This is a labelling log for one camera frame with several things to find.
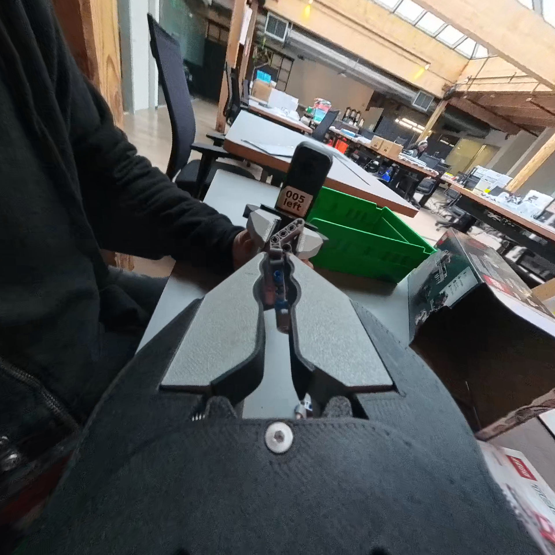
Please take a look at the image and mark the cardboard lego set box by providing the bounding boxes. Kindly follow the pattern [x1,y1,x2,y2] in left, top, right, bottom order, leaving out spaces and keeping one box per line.
[408,227,555,439]

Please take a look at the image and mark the black office chair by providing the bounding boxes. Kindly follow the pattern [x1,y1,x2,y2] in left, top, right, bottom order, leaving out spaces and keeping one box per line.
[147,13,256,200]

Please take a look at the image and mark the wooden post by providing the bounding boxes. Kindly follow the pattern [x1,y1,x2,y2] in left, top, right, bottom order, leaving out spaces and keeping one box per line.
[54,0,125,127]

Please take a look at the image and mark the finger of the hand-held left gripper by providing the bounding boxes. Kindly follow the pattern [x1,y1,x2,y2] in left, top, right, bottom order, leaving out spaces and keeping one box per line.
[246,209,281,253]
[292,226,329,267]

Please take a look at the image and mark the grey table with wooden edge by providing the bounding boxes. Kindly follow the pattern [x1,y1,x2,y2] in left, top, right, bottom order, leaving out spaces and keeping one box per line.
[223,110,419,217]

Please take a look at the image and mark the grey paper sheet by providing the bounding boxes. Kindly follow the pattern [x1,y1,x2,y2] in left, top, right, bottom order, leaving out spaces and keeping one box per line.
[240,139,300,158]

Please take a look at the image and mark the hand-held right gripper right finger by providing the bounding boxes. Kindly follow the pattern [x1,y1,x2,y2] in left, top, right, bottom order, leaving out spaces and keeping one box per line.
[290,253,394,403]

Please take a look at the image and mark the lego instruction booklet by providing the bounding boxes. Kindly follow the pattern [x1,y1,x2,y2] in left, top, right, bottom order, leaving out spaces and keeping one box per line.
[477,440,555,555]

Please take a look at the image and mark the person's left hand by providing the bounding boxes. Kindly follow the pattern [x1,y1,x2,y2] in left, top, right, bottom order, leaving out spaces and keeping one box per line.
[233,229,262,270]

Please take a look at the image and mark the green plastic bin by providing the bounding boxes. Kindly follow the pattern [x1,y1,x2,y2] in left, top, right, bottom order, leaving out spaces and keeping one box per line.
[306,186,438,284]

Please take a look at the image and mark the person's left forearm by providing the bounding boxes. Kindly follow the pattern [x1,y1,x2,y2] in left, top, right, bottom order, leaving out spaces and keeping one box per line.
[100,173,244,271]

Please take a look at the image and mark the brown cardboard box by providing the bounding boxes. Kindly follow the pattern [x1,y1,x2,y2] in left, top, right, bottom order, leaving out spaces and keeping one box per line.
[371,136,404,159]

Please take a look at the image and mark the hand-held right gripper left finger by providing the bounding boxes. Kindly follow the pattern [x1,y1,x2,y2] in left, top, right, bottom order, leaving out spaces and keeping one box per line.
[160,252,267,402]

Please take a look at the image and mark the grey lego beam assembly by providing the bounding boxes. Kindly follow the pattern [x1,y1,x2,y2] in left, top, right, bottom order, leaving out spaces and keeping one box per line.
[267,218,307,334]

